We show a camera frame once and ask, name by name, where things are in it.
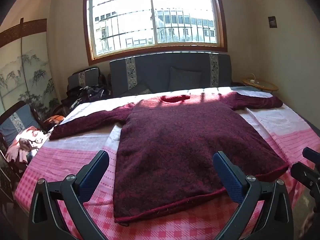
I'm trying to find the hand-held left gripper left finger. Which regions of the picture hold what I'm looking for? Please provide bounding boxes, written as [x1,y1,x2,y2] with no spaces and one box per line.
[28,150,110,240]

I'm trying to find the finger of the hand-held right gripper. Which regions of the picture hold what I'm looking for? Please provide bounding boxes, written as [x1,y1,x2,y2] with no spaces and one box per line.
[302,147,320,161]
[290,162,320,193]

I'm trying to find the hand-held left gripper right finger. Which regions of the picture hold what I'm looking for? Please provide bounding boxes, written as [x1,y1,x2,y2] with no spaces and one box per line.
[212,151,294,240]

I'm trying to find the maroon patterned knit sweater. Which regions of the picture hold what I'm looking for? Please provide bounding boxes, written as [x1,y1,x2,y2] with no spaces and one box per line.
[49,91,289,224]

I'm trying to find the pile of pink clothes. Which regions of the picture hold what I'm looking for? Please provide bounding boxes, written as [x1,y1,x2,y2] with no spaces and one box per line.
[5,126,52,164]

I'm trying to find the pile of dark clothes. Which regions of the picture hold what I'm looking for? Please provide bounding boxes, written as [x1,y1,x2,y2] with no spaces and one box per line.
[61,85,113,108]

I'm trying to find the pink and white checked blanket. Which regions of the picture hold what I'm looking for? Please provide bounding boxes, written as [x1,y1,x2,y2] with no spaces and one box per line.
[15,86,320,240]

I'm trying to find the orange and black item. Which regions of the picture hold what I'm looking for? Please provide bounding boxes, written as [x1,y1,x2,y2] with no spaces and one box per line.
[44,115,66,130]

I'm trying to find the round wooden side table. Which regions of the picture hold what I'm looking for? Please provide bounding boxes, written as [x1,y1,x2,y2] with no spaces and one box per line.
[241,77,279,92]

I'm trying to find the blue cushioned wooden armchair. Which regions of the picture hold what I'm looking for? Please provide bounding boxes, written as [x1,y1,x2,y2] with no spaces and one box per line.
[0,101,45,180]

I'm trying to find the grey cushion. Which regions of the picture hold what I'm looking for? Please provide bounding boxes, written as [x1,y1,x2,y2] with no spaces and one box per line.
[120,80,153,97]

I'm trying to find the grey-blue cushioned wooden armchair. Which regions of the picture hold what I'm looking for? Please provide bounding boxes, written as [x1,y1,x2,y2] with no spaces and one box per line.
[67,67,112,98]

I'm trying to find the dark blue square cushion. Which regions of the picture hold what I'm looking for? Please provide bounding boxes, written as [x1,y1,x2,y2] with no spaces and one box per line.
[168,67,202,92]

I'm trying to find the grey-blue sofa with patterned strips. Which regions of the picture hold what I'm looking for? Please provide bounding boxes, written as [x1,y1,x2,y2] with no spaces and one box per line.
[109,52,232,98]

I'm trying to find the folding screen with ink landscape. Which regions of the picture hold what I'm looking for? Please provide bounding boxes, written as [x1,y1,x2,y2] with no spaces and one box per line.
[0,17,62,120]

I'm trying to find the barred window with wooden frame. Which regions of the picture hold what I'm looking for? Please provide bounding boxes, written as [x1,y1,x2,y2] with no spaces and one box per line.
[83,0,228,65]

